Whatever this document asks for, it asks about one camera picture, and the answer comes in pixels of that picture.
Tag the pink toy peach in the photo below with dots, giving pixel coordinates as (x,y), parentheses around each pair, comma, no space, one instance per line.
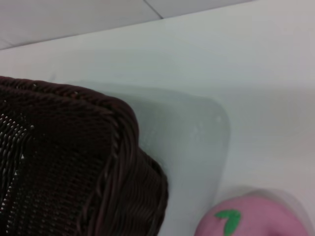
(258,216)

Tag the dark brown woven basket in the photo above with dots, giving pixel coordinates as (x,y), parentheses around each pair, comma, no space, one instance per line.
(61,159)

